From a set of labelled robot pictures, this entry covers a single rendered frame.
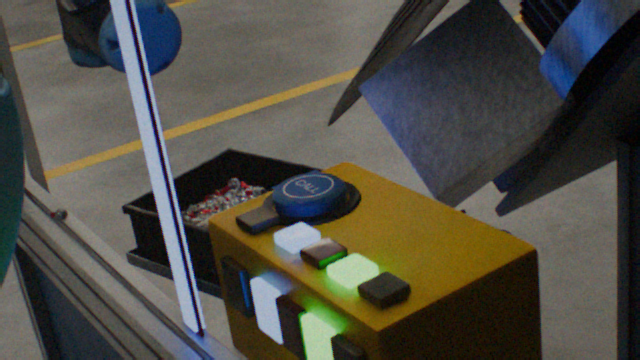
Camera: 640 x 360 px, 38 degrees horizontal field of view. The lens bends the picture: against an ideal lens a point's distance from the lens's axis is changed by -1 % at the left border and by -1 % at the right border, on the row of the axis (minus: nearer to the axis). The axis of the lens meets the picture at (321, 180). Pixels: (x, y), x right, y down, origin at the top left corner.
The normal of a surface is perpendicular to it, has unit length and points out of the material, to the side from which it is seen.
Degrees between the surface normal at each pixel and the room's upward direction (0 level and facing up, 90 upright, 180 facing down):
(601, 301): 0
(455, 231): 0
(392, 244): 0
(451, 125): 55
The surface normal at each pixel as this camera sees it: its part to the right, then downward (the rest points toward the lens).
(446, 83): -0.36, -0.15
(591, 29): -0.74, 0.22
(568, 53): -0.83, 0.36
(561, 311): -0.14, -0.90
